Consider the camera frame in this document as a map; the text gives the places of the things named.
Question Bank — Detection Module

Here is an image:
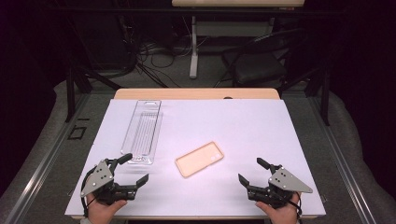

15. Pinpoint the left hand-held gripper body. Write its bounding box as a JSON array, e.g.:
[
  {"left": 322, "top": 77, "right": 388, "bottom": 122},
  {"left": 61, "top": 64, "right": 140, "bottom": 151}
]
[{"left": 79, "top": 158, "right": 138, "bottom": 206}]

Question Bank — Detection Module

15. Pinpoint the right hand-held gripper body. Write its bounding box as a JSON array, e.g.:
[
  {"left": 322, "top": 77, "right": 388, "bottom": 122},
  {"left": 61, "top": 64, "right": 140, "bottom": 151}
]
[{"left": 247, "top": 163, "right": 314, "bottom": 209}]

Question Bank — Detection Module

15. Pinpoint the clear plastic packaging tray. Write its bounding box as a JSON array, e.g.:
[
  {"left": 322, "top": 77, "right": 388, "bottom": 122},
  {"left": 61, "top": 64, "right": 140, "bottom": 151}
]
[{"left": 120, "top": 99, "right": 164, "bottom": 165}]

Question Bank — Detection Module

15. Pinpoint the beige phone case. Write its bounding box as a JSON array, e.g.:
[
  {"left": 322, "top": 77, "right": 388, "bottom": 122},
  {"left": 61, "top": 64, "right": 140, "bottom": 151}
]
[{"left": 175, "top": 141, "right": 225, "bottom": 179}]

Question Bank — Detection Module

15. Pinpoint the person's right hand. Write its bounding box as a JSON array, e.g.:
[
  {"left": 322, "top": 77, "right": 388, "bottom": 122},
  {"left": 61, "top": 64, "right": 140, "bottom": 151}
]
[{"left": 255, "top": 192, "right": 302, "bottom": 224}]

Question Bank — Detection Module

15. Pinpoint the person's left hand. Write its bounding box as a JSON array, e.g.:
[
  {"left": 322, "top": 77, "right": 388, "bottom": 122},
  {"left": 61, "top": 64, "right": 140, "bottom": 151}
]
[{"left": 87, "top": 192, "right": 128, "bottom": 224}]

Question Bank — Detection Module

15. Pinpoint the white table cover sheet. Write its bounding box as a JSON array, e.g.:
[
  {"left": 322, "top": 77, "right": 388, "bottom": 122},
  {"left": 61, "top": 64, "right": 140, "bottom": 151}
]
[{"left": 64, "top": 98, "right": 327, "bottom": 217}]

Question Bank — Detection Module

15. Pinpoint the black metal stand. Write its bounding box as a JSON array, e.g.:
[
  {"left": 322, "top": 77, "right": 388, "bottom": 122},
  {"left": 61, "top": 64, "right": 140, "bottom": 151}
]
[
  {"left": 276, "top": 66, "right": 331, "bottom": 127},
  {"left": 64, "top": 66, "right": 123, "bottom": 123}
]

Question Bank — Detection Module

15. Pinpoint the wooden table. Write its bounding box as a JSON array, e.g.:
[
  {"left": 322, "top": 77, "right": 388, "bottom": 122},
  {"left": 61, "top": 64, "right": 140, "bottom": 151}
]
[{"left": 70, "top": 88, "right": 322, "bottom": 221}]

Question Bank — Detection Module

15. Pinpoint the black folding chair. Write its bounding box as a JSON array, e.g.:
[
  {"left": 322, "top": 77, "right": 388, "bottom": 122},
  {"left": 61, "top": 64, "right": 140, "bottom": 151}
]
[{"left": 214, "top": 27, "right": 307, "bottom": 89}]

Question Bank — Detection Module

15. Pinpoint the white-legged desk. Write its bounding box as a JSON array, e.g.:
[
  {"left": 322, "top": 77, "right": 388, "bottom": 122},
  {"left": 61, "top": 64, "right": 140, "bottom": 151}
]
[{"left": 171, "top": 0, "right": 306, "bottom": 80}]

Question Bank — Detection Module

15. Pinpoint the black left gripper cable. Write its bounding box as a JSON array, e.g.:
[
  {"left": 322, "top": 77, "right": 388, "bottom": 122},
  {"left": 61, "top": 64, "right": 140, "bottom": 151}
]
[{"left": 79, "top": 167, "right": 98, "bottom": 217}]

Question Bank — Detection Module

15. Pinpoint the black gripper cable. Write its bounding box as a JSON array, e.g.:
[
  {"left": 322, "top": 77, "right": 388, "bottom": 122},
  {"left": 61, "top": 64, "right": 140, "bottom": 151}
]
[
  {"left": 79, "top": 167, "right": 98, "bottom": 217},
  {"left": 289, "top": 191, "right": 304, "bottom": 219}
]

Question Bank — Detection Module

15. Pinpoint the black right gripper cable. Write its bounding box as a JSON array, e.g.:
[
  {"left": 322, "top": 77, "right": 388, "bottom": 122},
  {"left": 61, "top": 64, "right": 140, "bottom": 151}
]
[{"left": 289, "top": 191, "right": 304, "bottom": 219}]

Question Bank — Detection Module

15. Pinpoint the aluminium floor rail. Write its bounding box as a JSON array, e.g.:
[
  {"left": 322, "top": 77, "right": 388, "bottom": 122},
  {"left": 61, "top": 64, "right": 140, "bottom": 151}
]
[
  {"left": 307, "top": 96, "right": 378, "bottom": 224},
  {"left": 3, "top": 92, "right": 90, "bottom": 224}
]

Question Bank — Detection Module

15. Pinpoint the tangle of floor cables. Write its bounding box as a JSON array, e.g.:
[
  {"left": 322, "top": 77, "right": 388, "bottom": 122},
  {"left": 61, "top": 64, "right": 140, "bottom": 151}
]
[{"left": 118, "top": 15, "right": 194, "bottom": 89}]

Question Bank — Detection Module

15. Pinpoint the black horizontal frame bar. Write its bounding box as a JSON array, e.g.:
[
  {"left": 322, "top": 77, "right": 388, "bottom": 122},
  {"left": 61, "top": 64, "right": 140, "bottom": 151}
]
[{"left": 46, "top": 7, "right": 347, "bottom": 16}]

